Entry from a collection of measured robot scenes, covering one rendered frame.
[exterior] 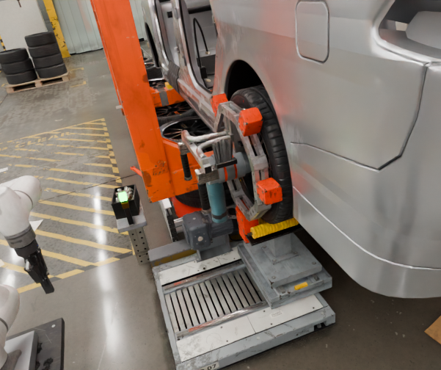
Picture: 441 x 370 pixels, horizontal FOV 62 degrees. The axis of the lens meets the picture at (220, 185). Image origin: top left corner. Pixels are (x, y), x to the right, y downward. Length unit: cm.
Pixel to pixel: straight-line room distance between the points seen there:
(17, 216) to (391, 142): 114
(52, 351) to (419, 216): 158
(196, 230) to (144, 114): 71
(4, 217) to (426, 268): 126
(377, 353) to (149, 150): 154
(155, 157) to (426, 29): 151
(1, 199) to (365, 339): 170
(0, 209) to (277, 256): 138
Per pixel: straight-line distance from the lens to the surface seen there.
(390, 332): 212
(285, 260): 209
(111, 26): 193
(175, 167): 217
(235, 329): 199
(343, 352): 201
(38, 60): 984
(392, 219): 100
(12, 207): 137
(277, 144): 147
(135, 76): 197
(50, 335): 201
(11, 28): 1251
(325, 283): 209
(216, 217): 196
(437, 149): 88
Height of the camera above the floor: 163
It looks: 29 degrees down
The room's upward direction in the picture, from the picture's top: 9 degrees counter-clockwise
